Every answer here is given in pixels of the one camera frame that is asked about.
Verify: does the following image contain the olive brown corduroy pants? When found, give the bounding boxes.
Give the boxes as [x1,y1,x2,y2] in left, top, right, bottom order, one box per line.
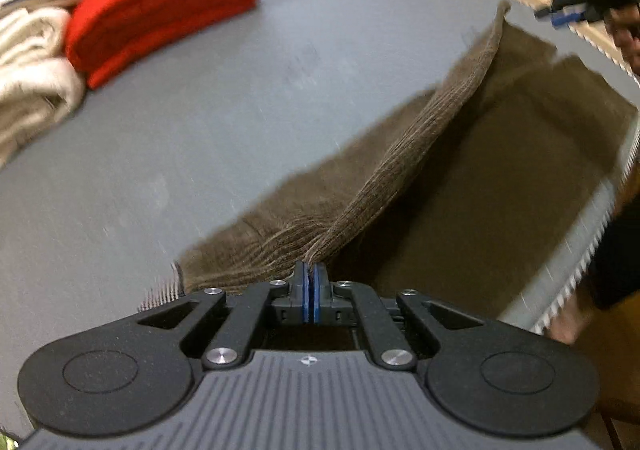
[172,0,640,331]

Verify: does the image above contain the red folded blanket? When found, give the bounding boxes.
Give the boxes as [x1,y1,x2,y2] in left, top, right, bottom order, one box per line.
[64,0,262,90]

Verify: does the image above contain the cream folded blanket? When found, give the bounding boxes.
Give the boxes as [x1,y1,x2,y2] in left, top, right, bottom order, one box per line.
[0,7,87,168]

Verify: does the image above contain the person's right hand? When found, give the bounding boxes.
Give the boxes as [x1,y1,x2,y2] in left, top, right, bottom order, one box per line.
[606,4,640,76]

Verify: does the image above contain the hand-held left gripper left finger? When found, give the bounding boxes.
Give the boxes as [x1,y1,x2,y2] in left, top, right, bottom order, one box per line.
[136,262,310,372]

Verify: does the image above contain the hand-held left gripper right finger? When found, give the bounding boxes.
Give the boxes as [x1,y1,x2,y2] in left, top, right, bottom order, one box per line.
[310,264,488,372]

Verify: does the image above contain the person's leg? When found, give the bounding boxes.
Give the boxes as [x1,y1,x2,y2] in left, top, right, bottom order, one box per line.
[547,195,640,347]

